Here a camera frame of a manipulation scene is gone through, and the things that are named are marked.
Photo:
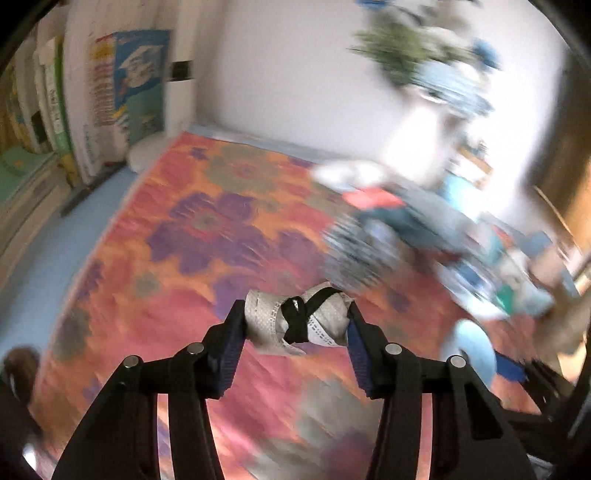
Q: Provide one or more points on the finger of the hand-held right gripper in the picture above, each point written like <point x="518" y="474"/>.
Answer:
<point x="510" y="369"/>

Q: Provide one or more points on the blue artificial flowers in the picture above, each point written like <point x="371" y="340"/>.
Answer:
<point x="392" y="46"/>

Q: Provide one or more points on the white ribbed vase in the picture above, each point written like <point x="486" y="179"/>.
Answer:
<point x="415" y="138"/>

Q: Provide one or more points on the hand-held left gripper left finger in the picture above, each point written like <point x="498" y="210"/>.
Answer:
<point x="229" y="360"/>

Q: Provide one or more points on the dark brown fuzzy object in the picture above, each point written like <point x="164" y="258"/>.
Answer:
<point x="21" y="369"/>

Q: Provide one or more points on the pile of mixed cloths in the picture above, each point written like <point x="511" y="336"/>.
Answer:
<point x="415" y="217"/>

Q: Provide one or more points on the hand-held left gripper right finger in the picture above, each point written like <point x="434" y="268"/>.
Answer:
<point x="364" y="364"/>

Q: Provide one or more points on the light blue plush toy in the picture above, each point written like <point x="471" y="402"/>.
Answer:
<point x="475" y="350"/>

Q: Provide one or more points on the white standing appliance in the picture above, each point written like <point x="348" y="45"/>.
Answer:
<point x="180" y="101"/>

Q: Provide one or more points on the floral orange blanket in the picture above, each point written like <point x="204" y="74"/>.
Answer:
<point x="207" y="230"/>

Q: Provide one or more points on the brown wooden furniture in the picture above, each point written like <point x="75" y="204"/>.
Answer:
<point x="572" y="207"/>

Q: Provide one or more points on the grey cloth black tie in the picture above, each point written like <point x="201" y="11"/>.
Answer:
<point x="263" y="318"/>

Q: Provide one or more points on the stack of books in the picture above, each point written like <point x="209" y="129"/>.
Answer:
<point x="106" y="92"/>

